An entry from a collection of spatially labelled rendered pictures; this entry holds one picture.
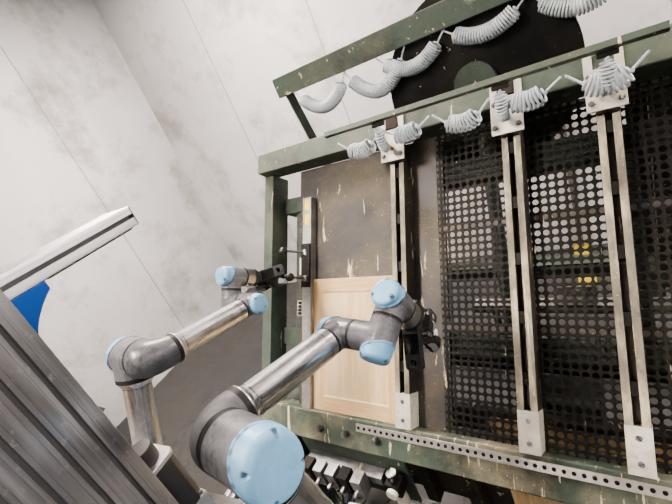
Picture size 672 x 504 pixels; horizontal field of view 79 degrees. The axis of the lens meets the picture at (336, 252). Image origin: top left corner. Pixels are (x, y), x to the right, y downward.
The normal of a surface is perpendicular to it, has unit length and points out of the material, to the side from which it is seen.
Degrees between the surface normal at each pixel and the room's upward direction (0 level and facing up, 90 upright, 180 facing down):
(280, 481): 82
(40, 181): 90
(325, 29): 90
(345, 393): 53
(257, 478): 83
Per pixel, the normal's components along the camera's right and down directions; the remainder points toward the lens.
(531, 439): -0.60, -0.10
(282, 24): -0.38, 0.51
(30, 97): 0.85, -0.14
